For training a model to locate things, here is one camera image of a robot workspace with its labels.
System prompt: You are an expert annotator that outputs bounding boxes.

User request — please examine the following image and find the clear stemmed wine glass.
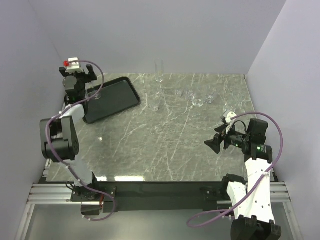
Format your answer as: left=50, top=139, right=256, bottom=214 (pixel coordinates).
left=85, top=81, right=101, bottom=100

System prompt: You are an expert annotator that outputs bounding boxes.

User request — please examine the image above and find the round clear stemless glass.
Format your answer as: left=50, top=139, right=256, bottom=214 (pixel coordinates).
left=192, top=93, right=204, bottom=108

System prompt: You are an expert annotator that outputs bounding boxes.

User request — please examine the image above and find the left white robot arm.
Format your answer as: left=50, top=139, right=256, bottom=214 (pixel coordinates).
left=39, top=58, right=101, bottom=201

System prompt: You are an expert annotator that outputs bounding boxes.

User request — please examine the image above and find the clear glass near right arm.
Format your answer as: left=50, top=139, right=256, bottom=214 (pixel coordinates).
left=223, top=102, right=237, bottom=113

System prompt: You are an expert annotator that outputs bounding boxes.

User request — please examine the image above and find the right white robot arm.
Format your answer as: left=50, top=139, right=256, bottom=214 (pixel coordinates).
left=204, top=118, right=282, bottom=240

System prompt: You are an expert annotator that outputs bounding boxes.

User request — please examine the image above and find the black plastic tray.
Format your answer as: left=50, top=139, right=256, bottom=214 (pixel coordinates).
left=83, top=76, right=141, bottom=124

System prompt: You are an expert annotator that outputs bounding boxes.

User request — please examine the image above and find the clear ribbed tumbler glass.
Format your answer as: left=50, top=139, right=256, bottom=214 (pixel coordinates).
left=204, top=90, right=217, bottom=104

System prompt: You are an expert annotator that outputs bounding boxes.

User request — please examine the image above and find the clear faceted small glass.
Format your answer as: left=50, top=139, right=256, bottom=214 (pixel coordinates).
left=185, top=91, right=195, bottom=102

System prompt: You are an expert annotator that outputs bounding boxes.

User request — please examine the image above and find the tiny clear shot glass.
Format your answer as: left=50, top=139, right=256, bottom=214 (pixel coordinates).
left=175, top=89, right=183, bottom=98

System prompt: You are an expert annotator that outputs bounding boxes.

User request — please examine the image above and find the small clear shot glass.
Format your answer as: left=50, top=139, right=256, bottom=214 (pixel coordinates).
left=150, top=98, right=161, bottom=112

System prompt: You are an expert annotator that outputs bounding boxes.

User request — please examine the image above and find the tall clear cylinder glass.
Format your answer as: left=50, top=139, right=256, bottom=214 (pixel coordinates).
left=154, top=59, right=164, bottom=83

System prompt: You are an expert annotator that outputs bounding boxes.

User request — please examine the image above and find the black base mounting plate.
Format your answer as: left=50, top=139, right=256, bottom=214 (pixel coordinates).
left=70, top=181, right=231, bottom=215

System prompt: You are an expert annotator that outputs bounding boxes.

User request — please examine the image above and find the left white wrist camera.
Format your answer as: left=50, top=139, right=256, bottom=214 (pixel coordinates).
left=63, top=57, right=84, bottom=74

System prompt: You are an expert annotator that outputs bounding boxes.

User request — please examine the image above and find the aluminium frame rail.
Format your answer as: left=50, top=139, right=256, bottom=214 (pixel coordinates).
left=27, top=182, right=76, bottom=205

